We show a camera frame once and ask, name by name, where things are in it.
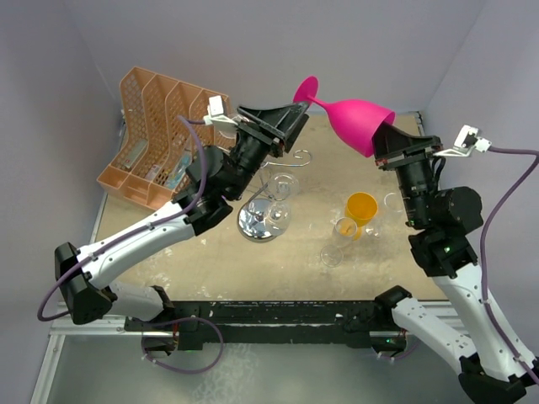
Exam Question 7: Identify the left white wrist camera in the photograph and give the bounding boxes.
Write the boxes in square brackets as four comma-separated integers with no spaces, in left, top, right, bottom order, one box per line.
[203,95,238,129]

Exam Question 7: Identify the pink plastic goblet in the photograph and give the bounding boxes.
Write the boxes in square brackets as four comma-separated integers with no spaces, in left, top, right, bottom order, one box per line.
[293,76,396,157]

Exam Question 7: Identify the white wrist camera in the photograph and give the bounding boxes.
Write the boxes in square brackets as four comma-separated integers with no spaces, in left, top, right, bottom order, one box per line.
[434,125,492,157]
[203,95,238,129]

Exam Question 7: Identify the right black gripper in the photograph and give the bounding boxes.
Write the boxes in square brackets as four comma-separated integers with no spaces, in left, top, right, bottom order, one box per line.
[366,115,441,225]

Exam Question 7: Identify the orange plastic goblet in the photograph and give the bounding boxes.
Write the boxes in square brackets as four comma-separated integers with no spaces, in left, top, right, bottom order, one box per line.
[344,192,378,241]

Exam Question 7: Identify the clear glass behind orange goblet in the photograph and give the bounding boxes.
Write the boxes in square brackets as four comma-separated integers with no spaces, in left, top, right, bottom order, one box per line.
[365,192,404,238]

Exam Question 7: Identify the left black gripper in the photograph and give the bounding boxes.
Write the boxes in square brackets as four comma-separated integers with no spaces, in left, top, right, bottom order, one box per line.
[227,103,308,200]

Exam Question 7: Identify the clear glass front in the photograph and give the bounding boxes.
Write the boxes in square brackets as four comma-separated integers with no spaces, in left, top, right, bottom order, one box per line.
[320,245,344,268]

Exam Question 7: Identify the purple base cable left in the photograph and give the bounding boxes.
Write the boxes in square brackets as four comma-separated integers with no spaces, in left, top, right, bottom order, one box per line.
[141,315,228,375]

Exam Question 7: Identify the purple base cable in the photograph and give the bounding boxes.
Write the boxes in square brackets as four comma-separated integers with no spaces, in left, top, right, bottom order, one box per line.
[141,315,228,375]
[376,332,422,364]

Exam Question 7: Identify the teal scissors in organizer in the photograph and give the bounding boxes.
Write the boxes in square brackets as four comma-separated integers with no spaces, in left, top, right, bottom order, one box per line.
[164,151,192,189]

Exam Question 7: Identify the orange plastic file organizer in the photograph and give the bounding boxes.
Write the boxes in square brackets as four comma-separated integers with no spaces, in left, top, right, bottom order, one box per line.
[98,66,219,210]

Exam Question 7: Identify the grey card in organizer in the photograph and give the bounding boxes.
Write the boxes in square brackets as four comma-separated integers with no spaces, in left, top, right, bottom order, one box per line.
[123,139,147,170]

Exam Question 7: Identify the clear wine glass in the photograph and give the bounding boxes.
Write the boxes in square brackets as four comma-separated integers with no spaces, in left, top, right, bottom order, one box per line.
[216,125,236,139]
[264,173,300,237]

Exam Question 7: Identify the small clear glass orange inside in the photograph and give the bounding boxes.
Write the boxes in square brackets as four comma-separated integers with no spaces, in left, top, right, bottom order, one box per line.
[334,217,358,239]

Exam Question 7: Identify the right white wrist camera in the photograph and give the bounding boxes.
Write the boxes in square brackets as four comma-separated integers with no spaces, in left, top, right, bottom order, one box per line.
[434,125,492,157]

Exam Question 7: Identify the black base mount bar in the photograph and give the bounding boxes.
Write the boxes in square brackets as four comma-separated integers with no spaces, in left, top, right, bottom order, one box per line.
[125,300,408,352]

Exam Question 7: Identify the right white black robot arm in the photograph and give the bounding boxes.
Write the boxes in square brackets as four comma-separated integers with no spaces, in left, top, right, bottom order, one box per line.
[372,123,538,403]

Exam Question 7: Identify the aluminium frame rails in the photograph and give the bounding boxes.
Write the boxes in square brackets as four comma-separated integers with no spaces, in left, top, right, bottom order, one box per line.
[29,111,515,404]

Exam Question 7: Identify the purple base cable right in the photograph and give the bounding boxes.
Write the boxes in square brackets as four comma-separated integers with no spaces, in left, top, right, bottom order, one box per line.
[376,332,422,364]

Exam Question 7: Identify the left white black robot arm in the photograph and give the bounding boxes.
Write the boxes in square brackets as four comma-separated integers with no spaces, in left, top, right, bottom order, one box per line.
[55,102,308,330]

